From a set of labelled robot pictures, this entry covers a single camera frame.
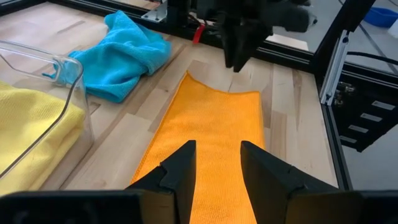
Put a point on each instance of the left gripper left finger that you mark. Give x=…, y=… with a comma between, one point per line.
x=180, y=177

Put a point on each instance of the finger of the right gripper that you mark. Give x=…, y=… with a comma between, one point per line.
x=248, y=46
x=229, y=43

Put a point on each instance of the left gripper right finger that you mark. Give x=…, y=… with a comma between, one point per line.
x=267, y=183

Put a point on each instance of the orange microfiber towel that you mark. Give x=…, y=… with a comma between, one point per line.
x=214, y=124

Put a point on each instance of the yellow microfiber towel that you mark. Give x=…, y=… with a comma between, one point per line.
x=28, y=130

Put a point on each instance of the teal microfiber towel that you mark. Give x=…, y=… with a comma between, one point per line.
x=124, y=62

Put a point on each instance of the red tag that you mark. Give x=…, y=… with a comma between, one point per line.
x=198, y=33

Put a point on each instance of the silver aluminium extrusion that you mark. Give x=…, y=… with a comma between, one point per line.
x=334, y=68

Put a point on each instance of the black control box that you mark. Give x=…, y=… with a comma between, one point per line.
x=363, y=118

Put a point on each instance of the clear plastic bin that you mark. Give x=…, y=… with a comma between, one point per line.
x=74, y=93

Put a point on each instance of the blue basin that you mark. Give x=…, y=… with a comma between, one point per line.
x=381, y=17

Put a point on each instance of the white plastic container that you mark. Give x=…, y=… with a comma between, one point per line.
x=393, y=28

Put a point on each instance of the black table frame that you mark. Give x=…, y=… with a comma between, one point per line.
x=280, y=51

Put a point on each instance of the silver corner bracket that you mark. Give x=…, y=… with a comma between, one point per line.
x=155, y=14

